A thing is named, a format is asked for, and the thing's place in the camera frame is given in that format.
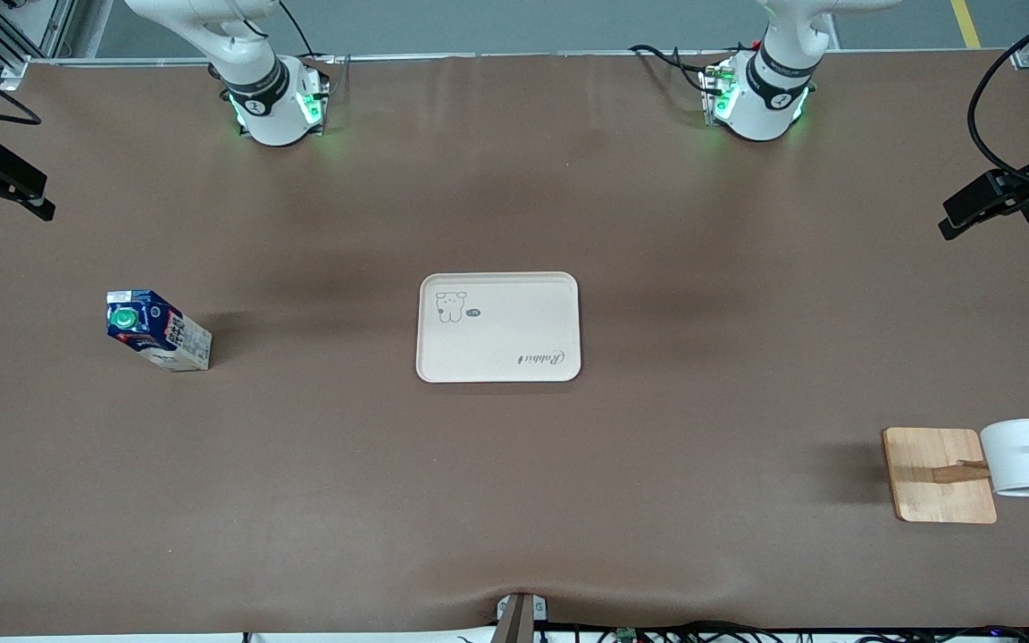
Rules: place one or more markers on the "blue milk carton green cap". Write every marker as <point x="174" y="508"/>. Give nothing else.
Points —
<point x="153" y="326"/>

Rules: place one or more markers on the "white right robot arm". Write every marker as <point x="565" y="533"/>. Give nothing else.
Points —
<point x="255" y="98"/>

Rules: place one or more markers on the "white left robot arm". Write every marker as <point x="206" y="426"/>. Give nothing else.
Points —
<point x="769" y="98"/>

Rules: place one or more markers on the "beige tray with dog print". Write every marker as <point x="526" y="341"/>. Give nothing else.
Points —
<point x="514" y="330"/>

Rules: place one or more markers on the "wooden mug stand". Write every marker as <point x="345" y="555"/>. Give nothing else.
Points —
<point x="934" y="491"/>

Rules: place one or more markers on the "small green circuit board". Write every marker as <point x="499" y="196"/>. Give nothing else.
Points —
<point x="626" y="635"/>

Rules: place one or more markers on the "metal table edge clamp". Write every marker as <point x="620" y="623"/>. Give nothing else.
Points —
<point x="519" y="621"/>

